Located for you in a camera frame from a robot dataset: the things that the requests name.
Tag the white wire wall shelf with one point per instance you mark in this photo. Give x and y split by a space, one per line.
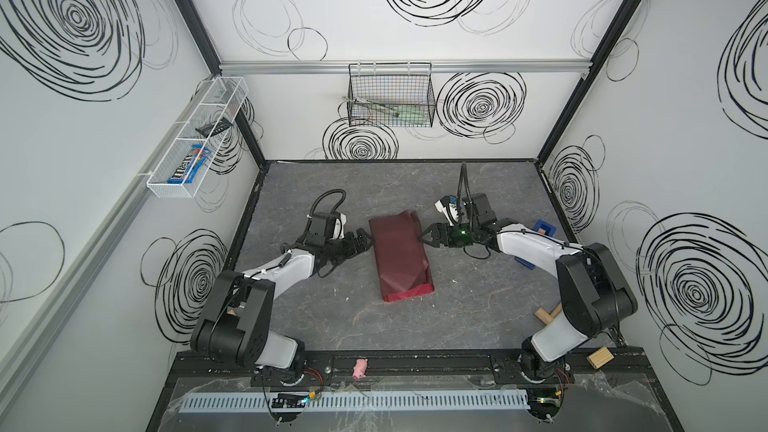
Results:
216 97

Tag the green item in basket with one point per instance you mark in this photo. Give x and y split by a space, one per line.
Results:
413 115

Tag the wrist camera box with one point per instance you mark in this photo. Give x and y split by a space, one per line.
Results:
324 226
456 210

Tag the metal tongs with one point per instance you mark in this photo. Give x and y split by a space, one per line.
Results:
372 106

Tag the wooden mallet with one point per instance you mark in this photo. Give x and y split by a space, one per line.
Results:
547 317

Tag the black wire wall basket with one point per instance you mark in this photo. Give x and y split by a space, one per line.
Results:
391 84

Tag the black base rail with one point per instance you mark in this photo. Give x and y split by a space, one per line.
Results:
333 368

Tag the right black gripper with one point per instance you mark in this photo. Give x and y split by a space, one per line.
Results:
435 239

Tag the red wrapping paper sheet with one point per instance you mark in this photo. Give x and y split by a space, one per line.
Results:
402 264

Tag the blue candy packet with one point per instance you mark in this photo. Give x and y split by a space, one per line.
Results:
187 169

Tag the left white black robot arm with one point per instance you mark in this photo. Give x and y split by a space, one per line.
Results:
234 326

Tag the blue tape dispenser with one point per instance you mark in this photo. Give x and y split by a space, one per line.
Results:
534 249

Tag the small pink pig figure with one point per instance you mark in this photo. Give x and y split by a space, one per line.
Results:
359 369

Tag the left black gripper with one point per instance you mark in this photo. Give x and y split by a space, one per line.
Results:
353 249

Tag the grey slotted cable duct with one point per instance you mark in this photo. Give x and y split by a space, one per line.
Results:
351 401

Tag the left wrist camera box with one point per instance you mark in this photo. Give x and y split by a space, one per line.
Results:
324 226

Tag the small wooden block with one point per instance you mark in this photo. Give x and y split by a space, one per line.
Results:
600 357

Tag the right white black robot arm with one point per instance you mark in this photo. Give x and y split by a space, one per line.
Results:
594 295

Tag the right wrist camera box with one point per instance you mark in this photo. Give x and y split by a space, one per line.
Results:
456 210

